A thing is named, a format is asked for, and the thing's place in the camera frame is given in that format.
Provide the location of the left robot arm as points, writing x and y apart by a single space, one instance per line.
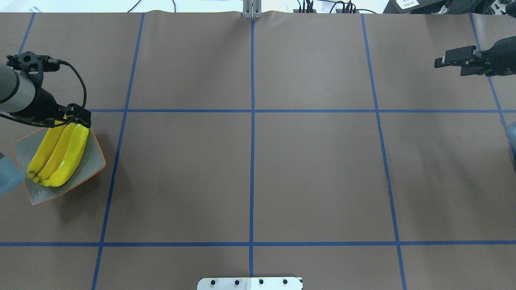
17 92

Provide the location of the grey square plate orange rim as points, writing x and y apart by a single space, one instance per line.
92 163

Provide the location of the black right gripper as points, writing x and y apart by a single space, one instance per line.
501 57

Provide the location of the aluminium frame post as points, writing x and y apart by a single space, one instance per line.
252 9

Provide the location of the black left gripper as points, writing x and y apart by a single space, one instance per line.
43 104

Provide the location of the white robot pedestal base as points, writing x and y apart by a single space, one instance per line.
251 283

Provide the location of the yellow banana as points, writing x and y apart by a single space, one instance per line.
57 154
44 151
71 159

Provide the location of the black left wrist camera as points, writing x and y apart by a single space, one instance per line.
33 66

